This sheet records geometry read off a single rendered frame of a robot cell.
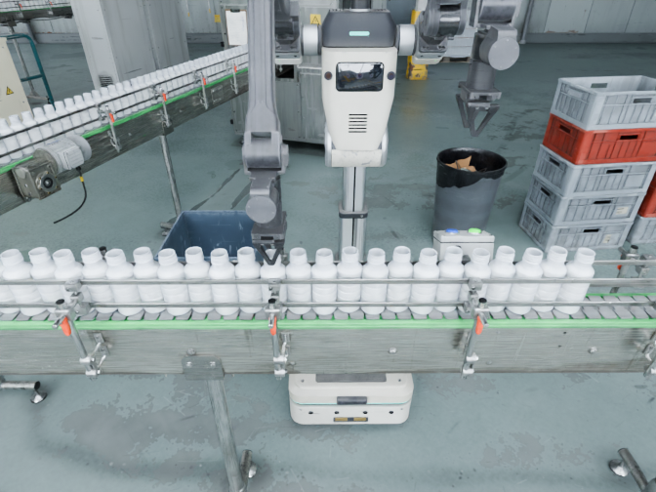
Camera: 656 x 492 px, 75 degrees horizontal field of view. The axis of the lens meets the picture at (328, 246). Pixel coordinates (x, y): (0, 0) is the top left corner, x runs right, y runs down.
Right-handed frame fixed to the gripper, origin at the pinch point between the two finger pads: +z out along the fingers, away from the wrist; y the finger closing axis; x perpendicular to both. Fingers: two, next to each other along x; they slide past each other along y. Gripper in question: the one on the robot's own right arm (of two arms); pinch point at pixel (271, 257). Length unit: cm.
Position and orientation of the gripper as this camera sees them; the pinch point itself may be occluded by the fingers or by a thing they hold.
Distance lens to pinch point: 97.5
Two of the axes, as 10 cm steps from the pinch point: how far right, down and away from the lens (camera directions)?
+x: 10.0, 0.1, 0.1
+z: -0.1, 8.4, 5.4
